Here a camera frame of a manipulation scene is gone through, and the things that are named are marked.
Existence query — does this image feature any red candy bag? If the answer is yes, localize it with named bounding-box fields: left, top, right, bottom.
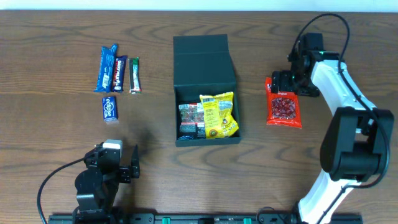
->
left=265, top=77, right=302, bottom=128

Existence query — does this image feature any dark green box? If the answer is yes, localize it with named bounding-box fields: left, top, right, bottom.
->
left=173, top=34, right=242, bottom=147

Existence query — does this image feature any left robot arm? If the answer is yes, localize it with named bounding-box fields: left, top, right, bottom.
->
left=72, top=142, right=140, bottom=223

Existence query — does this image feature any black clear candy bag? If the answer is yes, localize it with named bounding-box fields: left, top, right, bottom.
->
left=178, top=103, right=206, bottom=140

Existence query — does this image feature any green white candy bar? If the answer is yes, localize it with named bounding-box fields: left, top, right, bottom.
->
left=129, top=57, right=141, bottom=94

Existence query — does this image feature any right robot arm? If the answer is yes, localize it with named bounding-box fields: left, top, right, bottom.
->
left=266, top=47, right=394, bottom=223

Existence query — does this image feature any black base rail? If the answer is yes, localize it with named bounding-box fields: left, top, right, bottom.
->
left=48, top=213, right=363, bottom=224

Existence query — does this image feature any dark blue chocolate bar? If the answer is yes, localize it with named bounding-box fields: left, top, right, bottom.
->
left=112, top=55, right=127, bottom=93

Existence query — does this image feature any blue cookie packet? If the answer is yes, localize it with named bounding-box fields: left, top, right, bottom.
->
left=94, top=44, right=118, bottom=93

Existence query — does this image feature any blue eclipse mint tin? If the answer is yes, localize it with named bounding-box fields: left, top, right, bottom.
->
left=102, top=96, right=118, bottom=122

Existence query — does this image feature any yellow candy bag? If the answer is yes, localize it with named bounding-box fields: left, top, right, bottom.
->
left=200, top=91, right=239, bottom=139

